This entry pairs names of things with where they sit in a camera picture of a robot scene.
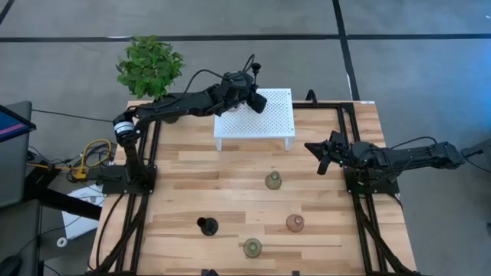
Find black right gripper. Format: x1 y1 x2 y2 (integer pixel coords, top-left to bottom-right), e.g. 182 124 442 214
304 130 358 176

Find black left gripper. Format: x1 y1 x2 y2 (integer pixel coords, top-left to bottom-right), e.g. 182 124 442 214
220 71 269 114

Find pink ribbed glass candle holder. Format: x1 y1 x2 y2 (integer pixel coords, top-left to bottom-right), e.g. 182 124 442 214
285 213 305 233

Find green ribbed glass candle holder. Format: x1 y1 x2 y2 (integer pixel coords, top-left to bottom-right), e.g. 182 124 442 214
264 170 283 191
242 238 263 258

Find white perforated metal shelf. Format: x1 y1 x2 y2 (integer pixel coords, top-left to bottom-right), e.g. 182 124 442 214
213 88 296 152

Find green artificial plant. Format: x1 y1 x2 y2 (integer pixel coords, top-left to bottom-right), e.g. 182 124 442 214
116 34 186 101

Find black stand legs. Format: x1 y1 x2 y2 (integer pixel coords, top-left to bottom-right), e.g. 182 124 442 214
23 164 104 222

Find white box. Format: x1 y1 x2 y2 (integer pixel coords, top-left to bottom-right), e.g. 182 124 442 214
61 182 105 241

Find monitor with blue screen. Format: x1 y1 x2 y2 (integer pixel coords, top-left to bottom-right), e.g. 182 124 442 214
0 103 38 143

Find black computer mouse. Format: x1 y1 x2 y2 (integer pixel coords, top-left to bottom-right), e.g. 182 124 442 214
0 255 22 276

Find black aluminium table frame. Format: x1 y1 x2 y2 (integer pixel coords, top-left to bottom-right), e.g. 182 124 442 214
87 89 421 276

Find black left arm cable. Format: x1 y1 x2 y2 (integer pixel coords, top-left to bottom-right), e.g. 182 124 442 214
183 53 257 101

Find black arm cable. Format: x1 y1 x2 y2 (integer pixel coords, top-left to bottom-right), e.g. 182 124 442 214
183 53 257 101
390 135 439 150

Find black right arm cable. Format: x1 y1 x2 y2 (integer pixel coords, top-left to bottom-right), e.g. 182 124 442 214
390 135 439 150

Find thin black floor cable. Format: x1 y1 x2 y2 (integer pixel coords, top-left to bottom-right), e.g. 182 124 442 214
31 109 116 123

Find yellow cable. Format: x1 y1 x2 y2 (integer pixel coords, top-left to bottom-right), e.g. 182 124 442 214
78 138 113 181

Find thick black cable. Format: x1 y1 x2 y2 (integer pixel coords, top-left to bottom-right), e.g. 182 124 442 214
94 193 130 271

